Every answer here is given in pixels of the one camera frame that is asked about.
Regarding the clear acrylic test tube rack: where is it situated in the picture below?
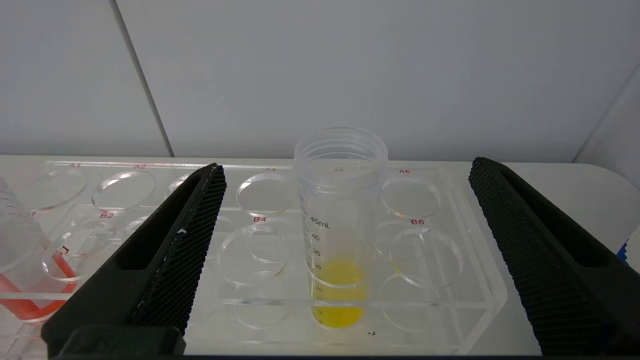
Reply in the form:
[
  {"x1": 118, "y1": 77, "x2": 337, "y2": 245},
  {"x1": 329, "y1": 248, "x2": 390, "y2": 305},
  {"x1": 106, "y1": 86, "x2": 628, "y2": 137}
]
[{"x1": 0, "y1": 159, "x2": 508, "y2": 357}]

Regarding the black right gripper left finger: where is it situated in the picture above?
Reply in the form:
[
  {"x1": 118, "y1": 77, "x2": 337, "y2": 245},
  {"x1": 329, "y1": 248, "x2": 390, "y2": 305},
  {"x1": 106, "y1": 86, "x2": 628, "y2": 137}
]
[{"x1": 41, "y1": 163, "x2": 227, "y2": 358}]

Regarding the test tube with yellow pigment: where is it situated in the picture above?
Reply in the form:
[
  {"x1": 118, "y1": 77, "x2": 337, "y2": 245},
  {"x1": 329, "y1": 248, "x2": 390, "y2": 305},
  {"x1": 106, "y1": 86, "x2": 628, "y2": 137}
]
[{"x1": 294, "y1": 127, "x2": 389, "y2": 330}]

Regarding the test tube with red pigment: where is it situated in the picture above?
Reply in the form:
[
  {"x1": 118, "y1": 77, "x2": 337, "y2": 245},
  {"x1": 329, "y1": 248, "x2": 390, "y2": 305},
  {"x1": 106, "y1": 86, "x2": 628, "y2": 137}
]
[{"x1": 0, "y1": 177, "x2": 78, "y2": 323}]

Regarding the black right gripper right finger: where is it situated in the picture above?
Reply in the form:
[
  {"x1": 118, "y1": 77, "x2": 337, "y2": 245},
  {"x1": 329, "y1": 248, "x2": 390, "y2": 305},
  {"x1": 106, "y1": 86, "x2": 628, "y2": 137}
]
[{"x1": 468, "y1": 157, "x2": 640, "y2": 357}]

